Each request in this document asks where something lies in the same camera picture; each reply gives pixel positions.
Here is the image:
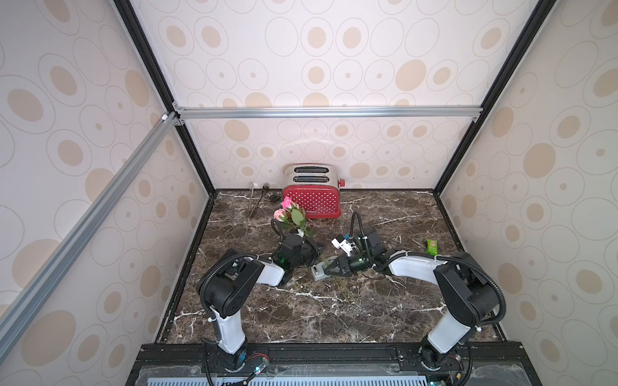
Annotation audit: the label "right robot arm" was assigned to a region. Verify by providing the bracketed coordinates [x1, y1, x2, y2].
[312, 231, 506, 368]

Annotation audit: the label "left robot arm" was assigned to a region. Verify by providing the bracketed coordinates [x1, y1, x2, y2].
[196, 233, 325, 355]

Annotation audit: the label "red polka dot toaster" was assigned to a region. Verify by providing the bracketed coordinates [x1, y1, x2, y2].
[283, 163, 345, 220]

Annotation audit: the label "metal tongs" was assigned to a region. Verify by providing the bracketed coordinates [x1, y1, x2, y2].
[246, 181, 271, 219]

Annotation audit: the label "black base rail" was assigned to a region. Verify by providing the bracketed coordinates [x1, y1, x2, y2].
[127, 342, 541, 385]

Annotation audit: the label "peach rose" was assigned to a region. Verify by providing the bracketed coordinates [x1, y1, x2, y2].
[284, 204, 316, 238]

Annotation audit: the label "green snack packet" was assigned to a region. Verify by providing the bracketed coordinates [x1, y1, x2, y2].
[426, 240, 439, 256]

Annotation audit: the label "white tape dispenser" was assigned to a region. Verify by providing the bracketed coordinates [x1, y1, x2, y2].
[311, 257, 336, 281]

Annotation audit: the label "horizontal aluminium rail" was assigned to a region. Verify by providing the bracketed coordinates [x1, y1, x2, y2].
[164, 106, 483, 121]

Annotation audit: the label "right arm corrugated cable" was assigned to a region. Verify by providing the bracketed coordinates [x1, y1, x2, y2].
[349, 211, 507, 325]

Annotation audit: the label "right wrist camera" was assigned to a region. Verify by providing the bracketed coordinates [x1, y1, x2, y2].
[332, 235, 358, 257]

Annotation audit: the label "diagonal aluminium rail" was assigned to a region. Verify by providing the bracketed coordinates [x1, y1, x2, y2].
[1, 111, 179, 360]

